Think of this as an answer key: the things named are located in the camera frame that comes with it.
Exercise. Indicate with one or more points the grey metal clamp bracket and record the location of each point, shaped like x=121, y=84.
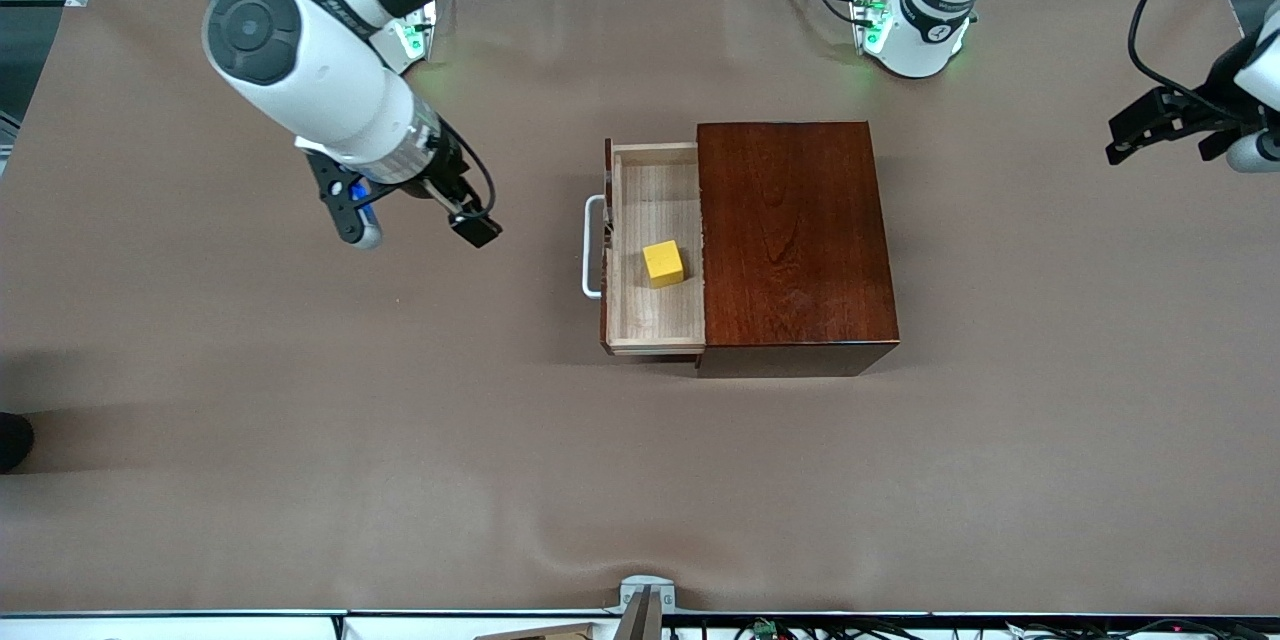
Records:
x=640, y=588

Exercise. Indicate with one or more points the large table cover sheet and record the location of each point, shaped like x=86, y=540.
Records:
x=400, y=470

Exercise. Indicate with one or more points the black rounded object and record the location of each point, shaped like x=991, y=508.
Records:
x=14, y=442

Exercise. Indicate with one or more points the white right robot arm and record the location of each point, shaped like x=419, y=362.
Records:
x=330, y=80

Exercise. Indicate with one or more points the dark wooden drawer cabinet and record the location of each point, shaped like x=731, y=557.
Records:
x=795, y=240

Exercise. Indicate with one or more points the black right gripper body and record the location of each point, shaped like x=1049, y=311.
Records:
x=446, y=166

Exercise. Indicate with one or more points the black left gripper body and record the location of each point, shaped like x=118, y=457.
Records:
x=1219, y=83

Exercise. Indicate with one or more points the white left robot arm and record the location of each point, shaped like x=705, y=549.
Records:
x=930, y=40

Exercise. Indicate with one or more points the yellow block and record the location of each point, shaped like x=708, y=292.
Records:
x=663, y=262

